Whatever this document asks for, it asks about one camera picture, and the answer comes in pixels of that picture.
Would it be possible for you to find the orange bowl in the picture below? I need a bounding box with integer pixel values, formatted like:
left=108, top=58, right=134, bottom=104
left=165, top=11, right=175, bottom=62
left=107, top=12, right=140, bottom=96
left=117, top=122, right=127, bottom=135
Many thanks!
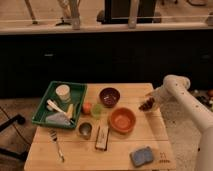
left=108, top=107, right=136, bottom=134

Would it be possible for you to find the white handled brush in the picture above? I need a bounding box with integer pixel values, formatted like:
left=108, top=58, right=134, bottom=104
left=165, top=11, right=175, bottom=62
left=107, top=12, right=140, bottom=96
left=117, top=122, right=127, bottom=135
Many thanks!
left=47, top=99, right=75, bottom=124

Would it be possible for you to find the yellow cheese wedge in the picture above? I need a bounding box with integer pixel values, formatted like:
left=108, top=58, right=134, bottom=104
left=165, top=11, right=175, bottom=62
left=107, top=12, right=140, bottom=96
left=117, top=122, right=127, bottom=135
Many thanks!
left=66, top=104, right=74, bottom=119

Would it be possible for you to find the green plastic cup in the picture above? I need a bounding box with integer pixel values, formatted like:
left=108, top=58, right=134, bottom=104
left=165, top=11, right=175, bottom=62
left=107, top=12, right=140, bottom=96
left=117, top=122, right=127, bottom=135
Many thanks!
left=91, top=104, right=102, bottom=119

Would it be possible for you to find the silver fork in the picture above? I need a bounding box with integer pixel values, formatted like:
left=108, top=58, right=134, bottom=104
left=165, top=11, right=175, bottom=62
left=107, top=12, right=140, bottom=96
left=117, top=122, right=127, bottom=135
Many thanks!
left=49, top=130, right=65, bottom=163

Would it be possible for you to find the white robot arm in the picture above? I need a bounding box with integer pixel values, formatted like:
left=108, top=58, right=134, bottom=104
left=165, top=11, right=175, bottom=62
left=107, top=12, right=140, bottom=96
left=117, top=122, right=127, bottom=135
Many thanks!
left=145, top=75, right=213, bottom=171

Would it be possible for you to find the purple bowl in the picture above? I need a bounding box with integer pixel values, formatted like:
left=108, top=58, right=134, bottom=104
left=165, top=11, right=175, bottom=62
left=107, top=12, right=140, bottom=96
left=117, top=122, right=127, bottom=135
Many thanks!
left=99, top=87, right=120, bottom=108

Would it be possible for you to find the orange fruit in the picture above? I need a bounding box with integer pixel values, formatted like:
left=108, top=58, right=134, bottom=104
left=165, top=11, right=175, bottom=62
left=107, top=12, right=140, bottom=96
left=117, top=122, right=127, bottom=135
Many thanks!
left=82, top=102, right=92, bottom=115

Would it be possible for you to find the brown white eraser block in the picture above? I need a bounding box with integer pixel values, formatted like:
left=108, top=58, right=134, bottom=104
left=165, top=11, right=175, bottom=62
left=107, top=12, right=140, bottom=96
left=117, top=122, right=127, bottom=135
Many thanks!
left=95, top=126, right=109, bottom=150

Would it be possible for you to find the black chair base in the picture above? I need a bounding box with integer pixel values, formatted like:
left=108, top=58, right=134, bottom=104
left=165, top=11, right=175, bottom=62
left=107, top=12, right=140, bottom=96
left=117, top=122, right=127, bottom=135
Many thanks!
left=0, top=114, right=28, bottom=162

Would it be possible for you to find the green plastic tray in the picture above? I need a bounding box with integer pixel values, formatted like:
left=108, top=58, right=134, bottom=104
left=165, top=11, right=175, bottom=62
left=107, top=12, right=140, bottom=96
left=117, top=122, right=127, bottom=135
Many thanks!
left=32, top=81, right=87, bottom=129

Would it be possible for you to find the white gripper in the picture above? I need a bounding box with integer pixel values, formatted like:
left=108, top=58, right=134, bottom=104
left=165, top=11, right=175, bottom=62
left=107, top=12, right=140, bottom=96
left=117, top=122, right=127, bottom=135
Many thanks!
left=146, top=86, right=171, bottom=111

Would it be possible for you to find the dark red grape bunch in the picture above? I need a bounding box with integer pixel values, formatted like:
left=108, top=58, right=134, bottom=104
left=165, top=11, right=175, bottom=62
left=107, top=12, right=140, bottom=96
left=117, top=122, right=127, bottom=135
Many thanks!
left=139, top=98, right=155, bottom=111

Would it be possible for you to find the white cup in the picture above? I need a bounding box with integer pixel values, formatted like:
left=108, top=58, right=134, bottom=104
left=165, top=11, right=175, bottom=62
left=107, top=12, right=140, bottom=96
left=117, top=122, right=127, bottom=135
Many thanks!
left=55, top=84, right=70, bottom=102

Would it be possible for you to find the small metal cup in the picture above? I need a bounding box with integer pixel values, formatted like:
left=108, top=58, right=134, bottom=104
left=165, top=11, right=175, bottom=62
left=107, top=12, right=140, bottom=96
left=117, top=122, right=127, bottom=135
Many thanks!
left=78, top=122, right=92, bottom=140

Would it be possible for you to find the blue sponge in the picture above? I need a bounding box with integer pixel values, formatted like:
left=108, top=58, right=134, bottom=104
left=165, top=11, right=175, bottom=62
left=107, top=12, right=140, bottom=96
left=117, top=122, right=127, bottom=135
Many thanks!
left=129, top=146, right=154, bottom=167

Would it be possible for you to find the grey cloth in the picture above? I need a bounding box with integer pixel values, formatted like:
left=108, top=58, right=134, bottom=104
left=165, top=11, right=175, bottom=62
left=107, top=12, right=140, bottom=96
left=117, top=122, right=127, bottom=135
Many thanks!
left=46, top=112, right=70, bottom=125

